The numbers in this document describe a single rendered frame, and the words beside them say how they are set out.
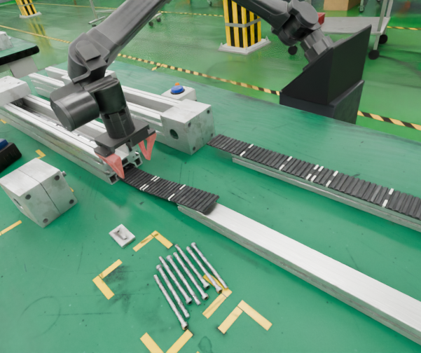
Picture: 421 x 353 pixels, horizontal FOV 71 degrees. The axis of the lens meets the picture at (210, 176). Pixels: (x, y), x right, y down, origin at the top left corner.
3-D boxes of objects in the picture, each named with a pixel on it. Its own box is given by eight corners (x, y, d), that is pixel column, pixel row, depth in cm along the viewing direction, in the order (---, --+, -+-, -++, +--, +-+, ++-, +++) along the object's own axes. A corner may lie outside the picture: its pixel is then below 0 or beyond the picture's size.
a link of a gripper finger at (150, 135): (122, 166, 70) (109, 132, 64) (146, 150, 74) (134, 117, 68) (141, 175, 66) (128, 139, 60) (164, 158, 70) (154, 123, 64)
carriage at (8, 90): (36, 100, 105) (26, 82, 101) (5, 114, 99) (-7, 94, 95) (17, 92, 114) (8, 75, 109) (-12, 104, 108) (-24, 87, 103)
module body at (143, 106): (191, 128, 87) (186, 101, 81) (167, 146, 81) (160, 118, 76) (59, 85, 131) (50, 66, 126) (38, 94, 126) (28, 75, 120)
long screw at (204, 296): (209, 298, 46) (208, 294, 45) (204, 302, 46) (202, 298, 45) (177, 253, 54) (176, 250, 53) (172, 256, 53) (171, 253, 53)
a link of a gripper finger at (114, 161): (105, 178, 67) (89, 143, 61) (129, 161, 71) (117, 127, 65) (123, 188, 63) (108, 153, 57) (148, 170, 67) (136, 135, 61)
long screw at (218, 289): (223, 291, 47) (222, 287, 46) (218, 295, 46) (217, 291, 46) (190, 248, 54) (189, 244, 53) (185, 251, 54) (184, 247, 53)
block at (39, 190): (87, 195, 69) (69, 163, 63) (43, 228, 63) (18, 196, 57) (64, 182, 75) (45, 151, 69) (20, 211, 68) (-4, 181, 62)
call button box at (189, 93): (198, 106, 98) (195, 87, 94) (178, 119, 92) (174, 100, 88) (181, 101, 102) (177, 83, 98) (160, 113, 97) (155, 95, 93)
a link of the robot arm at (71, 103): (88, 36, 54) (85, 66, 61) (25, 58, 48) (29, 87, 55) (129, 90, 54) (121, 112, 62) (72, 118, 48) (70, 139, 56)
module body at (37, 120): (142, 163, 77) (132, 135, 71) (111, 185, 71) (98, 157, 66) (17, 103, 121) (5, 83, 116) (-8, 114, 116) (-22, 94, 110)
